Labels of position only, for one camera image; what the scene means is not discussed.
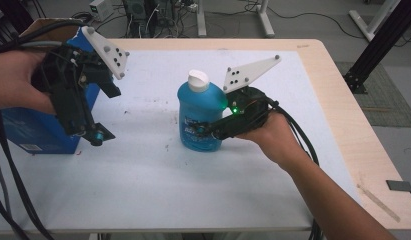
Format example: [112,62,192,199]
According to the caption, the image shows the grey cable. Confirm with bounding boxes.
[21,40,64,50]

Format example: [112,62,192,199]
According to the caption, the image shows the blue bottle with white cap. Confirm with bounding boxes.
[177,69,229,153]

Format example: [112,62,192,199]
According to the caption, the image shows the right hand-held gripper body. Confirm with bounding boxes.
[211,54,282,141]

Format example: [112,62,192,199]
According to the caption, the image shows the clear tape strip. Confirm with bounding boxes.
[356,183,401,223]

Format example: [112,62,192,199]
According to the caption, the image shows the black metal frame stand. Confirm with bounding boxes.
[342,0,411,95]

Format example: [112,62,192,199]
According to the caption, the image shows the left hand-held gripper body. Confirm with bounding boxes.
[31,25,131,137]

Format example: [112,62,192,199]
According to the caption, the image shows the black floor cable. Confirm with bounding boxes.
[268,5,365,40]

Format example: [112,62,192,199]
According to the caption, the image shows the blue cardboard box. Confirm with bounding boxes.
[0,18,102,155]

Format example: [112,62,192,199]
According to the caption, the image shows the white table mat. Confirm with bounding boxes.
[0,49,361,233]

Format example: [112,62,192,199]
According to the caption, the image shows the black computer tower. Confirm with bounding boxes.
[152,0,177,18]
[122,0,149,23]

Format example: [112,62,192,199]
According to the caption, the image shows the black cable bundle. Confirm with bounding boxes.
[266,98,325,240]

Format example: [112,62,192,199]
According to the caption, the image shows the white desk leg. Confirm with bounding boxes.
[196,0,208,37]
[348,0,403,42]
[256,0,276,38]

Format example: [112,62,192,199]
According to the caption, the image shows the person's right hand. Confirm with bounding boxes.
[237,112,307,173]

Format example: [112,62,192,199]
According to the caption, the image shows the grey floor mat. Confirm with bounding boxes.
[336,61,411,128]

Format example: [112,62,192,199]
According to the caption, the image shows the small white device box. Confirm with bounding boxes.
[89,0,114,22]

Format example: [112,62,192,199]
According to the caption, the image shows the grey tape piece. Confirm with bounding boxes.
[386,179,411,193]

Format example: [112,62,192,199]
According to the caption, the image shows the person's left hand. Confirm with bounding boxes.
[0,49,57,115]

